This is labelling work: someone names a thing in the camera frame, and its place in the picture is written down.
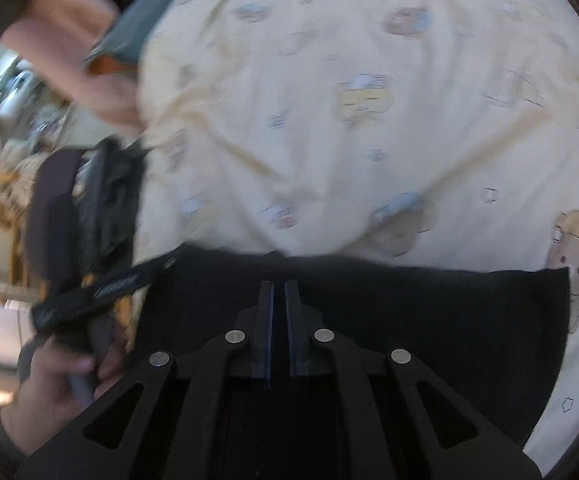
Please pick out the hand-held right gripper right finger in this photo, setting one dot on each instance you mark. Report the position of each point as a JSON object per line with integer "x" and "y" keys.
{"x": 289, "y": 355}

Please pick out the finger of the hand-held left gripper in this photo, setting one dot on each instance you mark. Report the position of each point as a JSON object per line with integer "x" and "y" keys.
{"x": 162, "y": 266}

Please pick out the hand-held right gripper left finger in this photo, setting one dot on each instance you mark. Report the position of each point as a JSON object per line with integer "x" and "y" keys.
{"x": 271, "y": 355}

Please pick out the black pants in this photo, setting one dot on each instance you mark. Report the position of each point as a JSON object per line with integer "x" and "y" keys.
{"x": 419, "y": 310}

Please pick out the person's left hand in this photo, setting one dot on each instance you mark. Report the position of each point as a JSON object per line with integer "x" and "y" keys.
{"x": 44, "y": 390}

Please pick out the grey garment on chair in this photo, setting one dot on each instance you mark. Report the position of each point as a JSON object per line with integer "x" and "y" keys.
{"x": 109, "y": 200}

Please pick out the dark purple chair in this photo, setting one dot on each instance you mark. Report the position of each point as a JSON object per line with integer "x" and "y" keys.
{"x": 49, "y": 210}

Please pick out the bear print blanket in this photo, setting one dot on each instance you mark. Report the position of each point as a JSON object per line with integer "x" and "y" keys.
{"x": 319, "y": 160}

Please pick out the white sewing machine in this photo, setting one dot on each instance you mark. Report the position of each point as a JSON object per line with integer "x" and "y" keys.
{"x": 16, "y": 90}

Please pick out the pink hanging cloth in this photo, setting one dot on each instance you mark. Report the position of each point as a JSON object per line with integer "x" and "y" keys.
{"x": 69, "y": 50}

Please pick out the teal mattress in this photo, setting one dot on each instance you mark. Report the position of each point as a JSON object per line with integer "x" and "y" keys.
{"x": 134, "y": 30}

